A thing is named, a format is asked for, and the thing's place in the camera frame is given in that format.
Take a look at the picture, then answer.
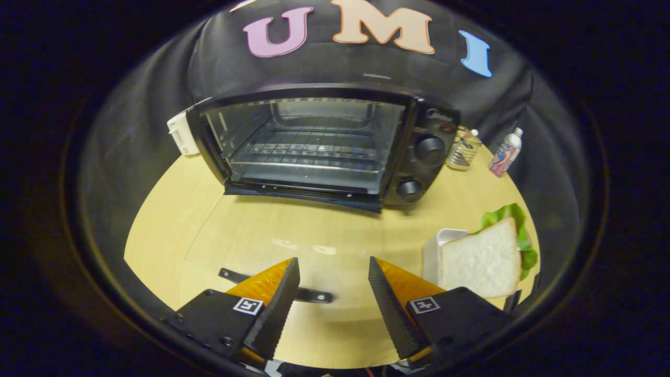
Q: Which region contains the white pop-up toaster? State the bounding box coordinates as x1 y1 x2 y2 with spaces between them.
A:
166 110 200 157

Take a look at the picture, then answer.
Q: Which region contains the lettuce sandwich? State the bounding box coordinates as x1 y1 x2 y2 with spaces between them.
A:
441 203 539 299

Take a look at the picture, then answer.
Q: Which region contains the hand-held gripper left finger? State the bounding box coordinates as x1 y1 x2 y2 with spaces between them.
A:
167 257 301 367

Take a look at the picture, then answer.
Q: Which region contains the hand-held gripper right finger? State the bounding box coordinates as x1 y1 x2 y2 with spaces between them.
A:
368 256 516 362

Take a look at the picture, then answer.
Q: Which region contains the clear glass jar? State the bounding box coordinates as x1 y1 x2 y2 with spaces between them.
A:
445 126 483 171

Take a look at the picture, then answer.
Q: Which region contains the black backdrop cloth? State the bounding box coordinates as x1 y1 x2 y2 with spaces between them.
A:
79 0 582 220

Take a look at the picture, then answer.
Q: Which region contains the white plastic tray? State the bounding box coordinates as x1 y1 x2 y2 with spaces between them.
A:
422 228 472 286

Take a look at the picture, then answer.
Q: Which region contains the black toaster oven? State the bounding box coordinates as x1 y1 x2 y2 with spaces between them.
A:
184 84 462 315

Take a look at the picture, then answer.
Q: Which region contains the small white pink-label bottle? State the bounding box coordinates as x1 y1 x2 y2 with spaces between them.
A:
488 127 524 178

